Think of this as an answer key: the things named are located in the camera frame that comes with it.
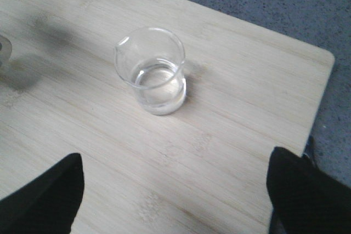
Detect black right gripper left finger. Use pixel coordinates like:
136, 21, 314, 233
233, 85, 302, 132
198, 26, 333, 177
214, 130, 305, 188
1, 153, 83, 233

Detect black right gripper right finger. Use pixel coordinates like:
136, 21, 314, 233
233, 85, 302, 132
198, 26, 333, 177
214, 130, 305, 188
266, 147, 350, 233

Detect steel double jigger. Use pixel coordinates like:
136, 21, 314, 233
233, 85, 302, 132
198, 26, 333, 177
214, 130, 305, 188
0, 35, 12, 66

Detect small glass beaker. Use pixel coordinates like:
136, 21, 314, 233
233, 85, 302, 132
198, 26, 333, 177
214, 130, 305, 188
114, 27, 186, 116

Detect wooden cutting board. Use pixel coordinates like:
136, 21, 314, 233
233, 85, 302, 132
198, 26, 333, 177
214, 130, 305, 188
1, 0, 335, 233

